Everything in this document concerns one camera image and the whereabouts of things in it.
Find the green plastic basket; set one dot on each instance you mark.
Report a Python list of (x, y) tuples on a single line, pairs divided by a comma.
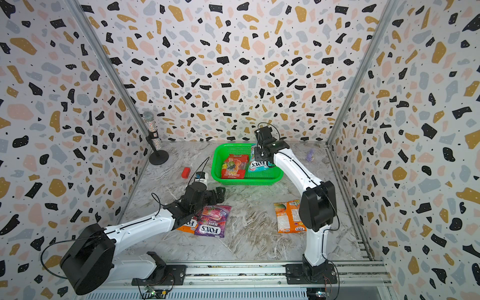
[(221, 153)]

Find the red block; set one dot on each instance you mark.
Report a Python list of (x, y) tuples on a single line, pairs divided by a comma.
[(186, 173)]

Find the teal Fox's candy bag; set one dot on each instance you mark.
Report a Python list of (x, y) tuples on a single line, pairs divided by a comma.
[(256, 167)]

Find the purple Fox's berries bag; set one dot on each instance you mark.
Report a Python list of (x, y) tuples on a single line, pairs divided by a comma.
[(212, 221)]

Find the red candy bag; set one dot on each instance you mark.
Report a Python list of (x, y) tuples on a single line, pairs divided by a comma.
[(234, 167)]

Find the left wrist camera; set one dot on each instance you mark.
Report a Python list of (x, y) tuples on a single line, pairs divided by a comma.
[(201, 177)]

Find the orange Fox's fruits bag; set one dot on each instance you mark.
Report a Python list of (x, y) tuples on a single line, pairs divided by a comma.
[(190, 227)]

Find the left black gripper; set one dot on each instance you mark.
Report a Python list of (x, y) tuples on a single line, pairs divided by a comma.
[(220, 196)]

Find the black microphone stand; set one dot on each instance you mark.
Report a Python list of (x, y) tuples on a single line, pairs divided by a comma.
[(158, 156)]

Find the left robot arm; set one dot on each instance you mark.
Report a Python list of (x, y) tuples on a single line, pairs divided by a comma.
[(94, 257)]

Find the orange candy bag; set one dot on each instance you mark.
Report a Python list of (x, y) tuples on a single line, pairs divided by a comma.
[(288, 217)]

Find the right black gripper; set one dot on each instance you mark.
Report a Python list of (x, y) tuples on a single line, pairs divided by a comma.
[(257, 157)]

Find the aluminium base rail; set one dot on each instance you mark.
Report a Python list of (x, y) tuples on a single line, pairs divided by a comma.
[(345, 280)]

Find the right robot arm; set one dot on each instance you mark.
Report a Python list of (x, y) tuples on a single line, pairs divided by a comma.
[(317, 208)]

